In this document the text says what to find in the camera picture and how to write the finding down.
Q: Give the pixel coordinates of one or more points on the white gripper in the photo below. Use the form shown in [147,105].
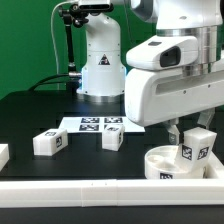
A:
[154,97]

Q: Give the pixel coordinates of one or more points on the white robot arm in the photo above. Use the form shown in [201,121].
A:
[188,36]

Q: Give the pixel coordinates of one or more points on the white U-shaped fence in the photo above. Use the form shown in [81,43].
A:
[140,192]

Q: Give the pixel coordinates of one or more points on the white marker sheet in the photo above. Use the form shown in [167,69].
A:
[97,124]

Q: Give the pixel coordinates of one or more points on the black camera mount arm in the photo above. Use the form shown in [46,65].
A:
[72,17]

